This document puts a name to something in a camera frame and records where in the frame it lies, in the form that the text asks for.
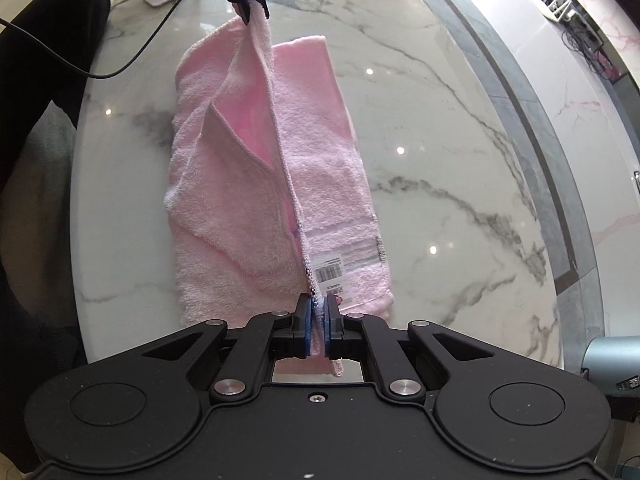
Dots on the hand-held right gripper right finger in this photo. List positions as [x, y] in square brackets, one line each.
[331, 330]

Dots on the white marble tv console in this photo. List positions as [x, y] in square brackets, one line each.
[610, 185]

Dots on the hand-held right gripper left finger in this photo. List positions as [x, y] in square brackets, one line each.
[304, 330]

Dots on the pink towel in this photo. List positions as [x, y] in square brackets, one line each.
[225, 185]

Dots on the person's dark clothing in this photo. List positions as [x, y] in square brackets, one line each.
[30, 60]

